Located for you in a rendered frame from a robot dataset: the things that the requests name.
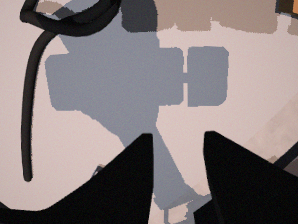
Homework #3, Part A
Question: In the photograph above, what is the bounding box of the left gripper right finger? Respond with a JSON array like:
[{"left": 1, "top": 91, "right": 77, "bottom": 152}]
[{"left": 203, "top": 131, "right": 298, "bottom": 224}]

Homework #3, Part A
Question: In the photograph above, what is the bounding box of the grey rectangular bar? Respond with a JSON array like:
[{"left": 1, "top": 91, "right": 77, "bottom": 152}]
[{"left": 92, "top": 165, "right": 103, "bottom": 177}]

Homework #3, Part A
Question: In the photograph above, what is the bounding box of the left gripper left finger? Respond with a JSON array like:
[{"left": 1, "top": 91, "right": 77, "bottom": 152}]
[{"left": 0, "top": 133, "right": 154, "bottom": 224}]

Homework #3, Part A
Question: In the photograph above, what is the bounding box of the black rope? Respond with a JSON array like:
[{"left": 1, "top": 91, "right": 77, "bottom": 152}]
[{"left": 19, "top": 0, "right": 122, "bottom": 182}]

